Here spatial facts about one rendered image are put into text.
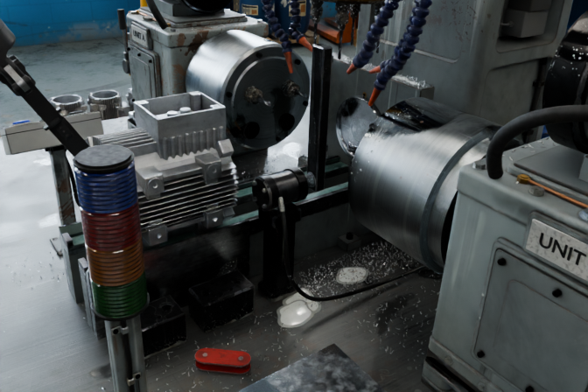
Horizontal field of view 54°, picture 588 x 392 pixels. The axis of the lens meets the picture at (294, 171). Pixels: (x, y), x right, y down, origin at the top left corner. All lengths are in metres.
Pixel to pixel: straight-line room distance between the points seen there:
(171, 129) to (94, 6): 5.75
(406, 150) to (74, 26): 5.92
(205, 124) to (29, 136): 0.35
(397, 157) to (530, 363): 0.33
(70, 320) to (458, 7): 0.91
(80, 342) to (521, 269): 0.68
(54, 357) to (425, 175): 0.64
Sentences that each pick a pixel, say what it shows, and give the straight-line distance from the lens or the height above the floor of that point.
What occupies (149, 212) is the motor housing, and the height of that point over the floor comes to 1.02.
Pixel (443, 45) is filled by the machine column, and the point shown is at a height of 1.20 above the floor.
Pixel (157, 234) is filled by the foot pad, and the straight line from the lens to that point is 0.95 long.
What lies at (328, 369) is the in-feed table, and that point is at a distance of 0.78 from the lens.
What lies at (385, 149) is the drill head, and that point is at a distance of 0.90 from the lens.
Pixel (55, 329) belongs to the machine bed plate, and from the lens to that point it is 1.07.
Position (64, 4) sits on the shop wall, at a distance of 6.58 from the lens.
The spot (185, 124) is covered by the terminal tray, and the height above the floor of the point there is 1.13.
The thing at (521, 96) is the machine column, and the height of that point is 1.09.
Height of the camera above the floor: 1.46
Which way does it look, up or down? 26 degrees down
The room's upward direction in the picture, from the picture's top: 2 degrees clockwise
